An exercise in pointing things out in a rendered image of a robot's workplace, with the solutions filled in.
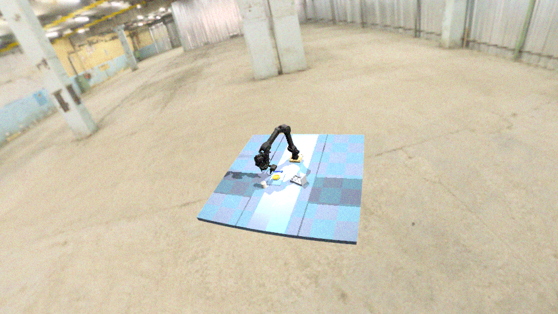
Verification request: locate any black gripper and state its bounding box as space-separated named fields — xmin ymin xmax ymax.
xmin=255 ymin=159 xmax=277 ymax=174

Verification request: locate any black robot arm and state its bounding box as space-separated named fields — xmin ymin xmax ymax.
xmin=254 ymin=124 xmax=300 ymax=171

